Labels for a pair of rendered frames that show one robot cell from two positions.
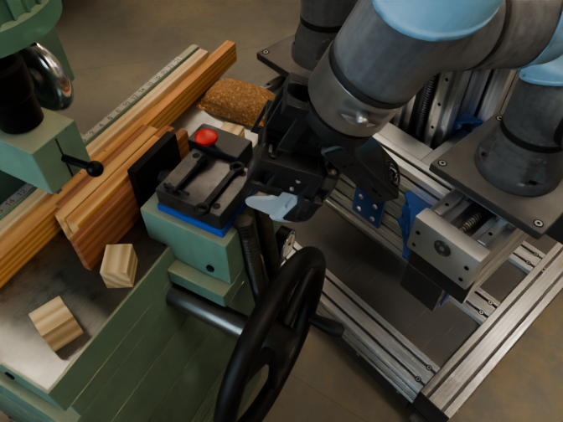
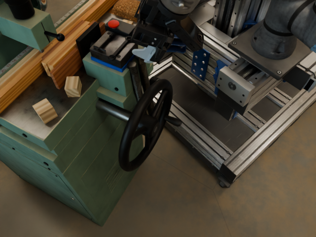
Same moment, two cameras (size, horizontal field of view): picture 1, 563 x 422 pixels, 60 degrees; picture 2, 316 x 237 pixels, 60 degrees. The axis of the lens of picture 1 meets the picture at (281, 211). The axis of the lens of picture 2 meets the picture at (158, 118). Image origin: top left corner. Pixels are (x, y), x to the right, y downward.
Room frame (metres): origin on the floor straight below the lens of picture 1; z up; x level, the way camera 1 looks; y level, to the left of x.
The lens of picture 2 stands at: (-0.13, -0.02, 1.49)
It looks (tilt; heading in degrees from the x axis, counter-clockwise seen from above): 56 degrees down; 0
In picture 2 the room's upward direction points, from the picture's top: straight up
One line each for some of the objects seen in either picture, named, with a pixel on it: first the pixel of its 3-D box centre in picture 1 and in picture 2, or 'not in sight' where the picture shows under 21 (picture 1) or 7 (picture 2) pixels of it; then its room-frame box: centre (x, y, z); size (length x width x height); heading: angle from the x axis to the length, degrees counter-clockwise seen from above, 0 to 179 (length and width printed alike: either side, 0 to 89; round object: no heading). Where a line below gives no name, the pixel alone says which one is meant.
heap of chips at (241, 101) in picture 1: (240, 95); (131, 6); (0.72, 0.07, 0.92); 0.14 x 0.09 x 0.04; 62
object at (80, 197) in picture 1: (115, 181); (69, 48); (0.50, 0.24, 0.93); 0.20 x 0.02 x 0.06; 152
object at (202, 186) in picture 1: (212, 175); (116, 43); (0.45, 0.09, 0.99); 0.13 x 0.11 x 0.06; 152
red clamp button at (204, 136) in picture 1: (205, 136); (113, 24); (0.49, 0.10, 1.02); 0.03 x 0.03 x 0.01
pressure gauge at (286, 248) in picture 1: (281, 244); (153, 85); (0.59, 0.00, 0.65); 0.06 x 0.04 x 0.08; 152
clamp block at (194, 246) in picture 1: (214, 213); (118, 63); (0.45, 0.10, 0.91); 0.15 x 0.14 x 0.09; 152
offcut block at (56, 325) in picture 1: (56, 323); (45, 111); (0.27, 0.27, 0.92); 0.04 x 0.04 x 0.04; 41
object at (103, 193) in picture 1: (124, 193); (74, 53); (0.47, 0.22, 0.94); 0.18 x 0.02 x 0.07; 152
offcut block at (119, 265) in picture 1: (119, 265); (73, 86); (0.36, 0.21, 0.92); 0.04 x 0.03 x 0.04; 2
